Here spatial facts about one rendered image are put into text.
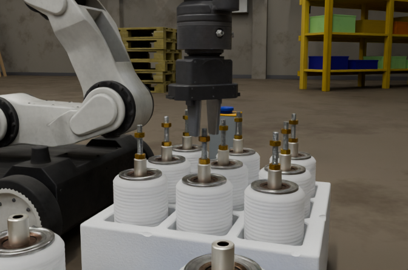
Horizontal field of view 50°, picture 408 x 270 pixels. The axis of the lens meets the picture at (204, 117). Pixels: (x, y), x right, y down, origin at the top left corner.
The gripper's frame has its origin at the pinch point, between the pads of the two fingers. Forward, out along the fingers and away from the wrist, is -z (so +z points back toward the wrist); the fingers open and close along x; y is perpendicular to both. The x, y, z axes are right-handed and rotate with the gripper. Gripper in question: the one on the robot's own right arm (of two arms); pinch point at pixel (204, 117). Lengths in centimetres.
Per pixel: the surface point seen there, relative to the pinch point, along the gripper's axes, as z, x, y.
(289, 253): -18.0, -3.9, 16.8
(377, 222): -36, -65, -12
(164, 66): -3, -221, -443
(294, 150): -9.3, -25.3, -4.8
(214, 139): -11.1, -22.7, -31.0
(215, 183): -10.5, -0.2, 3.1
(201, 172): -9.0, 0.9, 0.7
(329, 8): 72, -418, -352
